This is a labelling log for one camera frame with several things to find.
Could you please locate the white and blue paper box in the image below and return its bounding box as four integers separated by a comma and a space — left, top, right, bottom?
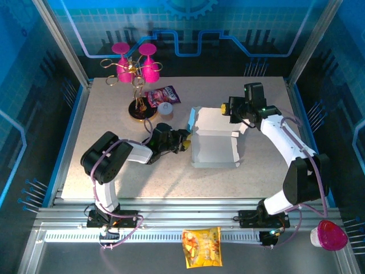
186, 106, 249, 169

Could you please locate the white cup with pink lid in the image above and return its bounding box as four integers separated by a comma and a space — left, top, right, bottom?
310, 219, 349, 252

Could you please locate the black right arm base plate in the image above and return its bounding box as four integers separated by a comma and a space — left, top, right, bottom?
238, 209, 291, 229

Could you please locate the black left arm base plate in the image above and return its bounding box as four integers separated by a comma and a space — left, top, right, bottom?
85, 209, 141, 229

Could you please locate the yellow chip bag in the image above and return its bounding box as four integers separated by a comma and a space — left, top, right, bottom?
181, 227, 224, 269

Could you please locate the purple snack bag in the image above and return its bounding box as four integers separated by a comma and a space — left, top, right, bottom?
144, 84, 182, 108

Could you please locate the white slotted cable duct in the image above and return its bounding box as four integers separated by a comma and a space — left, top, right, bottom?
44, 229, 262, 244

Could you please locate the gold wire glass rack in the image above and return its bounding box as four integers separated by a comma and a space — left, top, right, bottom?
99, 57, 164, 122

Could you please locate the small white lidded cup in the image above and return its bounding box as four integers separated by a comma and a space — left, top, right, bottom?
157, 102, 175, 121

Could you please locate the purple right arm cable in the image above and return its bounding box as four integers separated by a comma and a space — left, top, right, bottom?
261, 115, 330, 249

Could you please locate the pink plastic wine glass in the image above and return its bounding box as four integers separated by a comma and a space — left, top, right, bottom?
138, 43, 160, 83
111, 42, 136, 83

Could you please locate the aluminium frame post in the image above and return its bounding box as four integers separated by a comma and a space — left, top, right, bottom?
31, 0, 94, 88
286, 0, 344, 85

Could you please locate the aluminium frame rail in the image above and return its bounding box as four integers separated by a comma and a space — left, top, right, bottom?
17, 196, 360, 274

